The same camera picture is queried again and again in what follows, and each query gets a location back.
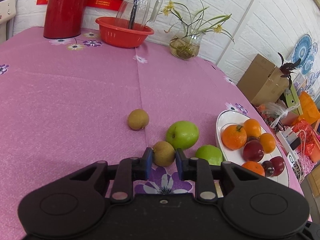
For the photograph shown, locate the green apple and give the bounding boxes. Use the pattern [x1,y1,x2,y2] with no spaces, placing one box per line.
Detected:
[165,121,199,150]
[195,145,223,166]

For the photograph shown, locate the brown kiwi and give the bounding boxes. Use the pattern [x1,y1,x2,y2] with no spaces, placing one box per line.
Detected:
[127,109,149,131]
[153,141,175,167]

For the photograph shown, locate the orange tangerine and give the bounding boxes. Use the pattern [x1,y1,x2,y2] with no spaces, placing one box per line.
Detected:
[242,161,265,177]

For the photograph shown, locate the dark red plum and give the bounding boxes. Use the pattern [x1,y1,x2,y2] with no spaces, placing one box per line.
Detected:
[242,140,265,162]

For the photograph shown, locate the large orange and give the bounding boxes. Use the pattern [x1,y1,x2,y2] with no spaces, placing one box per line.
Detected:
[243,119,261,138]

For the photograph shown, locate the small dark plum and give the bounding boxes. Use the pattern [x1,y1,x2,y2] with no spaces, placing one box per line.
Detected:
[261,160,274,177]

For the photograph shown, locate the white plate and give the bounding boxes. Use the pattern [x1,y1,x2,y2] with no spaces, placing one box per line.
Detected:
[215,110,290,187]

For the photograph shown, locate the tangerine with stem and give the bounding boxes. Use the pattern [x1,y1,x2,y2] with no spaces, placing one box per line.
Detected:
[221,124,247,150]

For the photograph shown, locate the small orange kumquat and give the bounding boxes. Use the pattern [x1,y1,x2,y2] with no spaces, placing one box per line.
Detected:
[259,133,276,153]

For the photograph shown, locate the pink floral tablecloth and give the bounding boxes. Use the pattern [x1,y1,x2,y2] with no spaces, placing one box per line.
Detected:
[0,26,313,240]

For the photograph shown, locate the clear plastic bag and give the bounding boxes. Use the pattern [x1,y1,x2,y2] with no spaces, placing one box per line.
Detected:
[260,102,300,128]

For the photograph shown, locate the white power strip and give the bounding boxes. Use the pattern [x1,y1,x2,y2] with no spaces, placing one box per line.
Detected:
[276,127,304,182]

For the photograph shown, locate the cardboard box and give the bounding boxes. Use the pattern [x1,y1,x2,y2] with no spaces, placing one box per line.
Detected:
[236,54,289,106]

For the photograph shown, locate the red plastic bag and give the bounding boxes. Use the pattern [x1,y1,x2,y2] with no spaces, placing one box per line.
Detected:
[292,119,319,163]

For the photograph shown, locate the green box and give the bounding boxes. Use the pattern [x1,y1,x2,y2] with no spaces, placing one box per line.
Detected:
[284,85,303,115]

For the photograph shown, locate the glass vase with plant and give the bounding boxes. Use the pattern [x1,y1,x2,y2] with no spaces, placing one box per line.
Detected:
[159,0,235,61]

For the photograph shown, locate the orange plastic bag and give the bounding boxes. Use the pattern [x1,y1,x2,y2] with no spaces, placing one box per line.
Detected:
[299,92,320,125]

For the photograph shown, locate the dark purple plant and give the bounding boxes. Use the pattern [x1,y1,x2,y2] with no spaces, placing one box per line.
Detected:
[278,53,301,89]

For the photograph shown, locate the red plastic basket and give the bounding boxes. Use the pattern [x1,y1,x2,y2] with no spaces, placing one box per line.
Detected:
[95,17,154,48]

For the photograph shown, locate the glass pitcher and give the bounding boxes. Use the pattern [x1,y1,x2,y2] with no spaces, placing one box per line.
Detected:
[114,0,163,31]

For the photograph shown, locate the red thermos jug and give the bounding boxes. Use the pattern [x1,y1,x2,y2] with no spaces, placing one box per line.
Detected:
[43,0,85,39]

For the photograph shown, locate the white water dispenser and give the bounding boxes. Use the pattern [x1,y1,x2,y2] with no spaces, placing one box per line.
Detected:
[0,0,16,43]

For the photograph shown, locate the blue wall decorations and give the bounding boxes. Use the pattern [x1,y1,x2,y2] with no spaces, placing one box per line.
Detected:
[289,34,319,100]

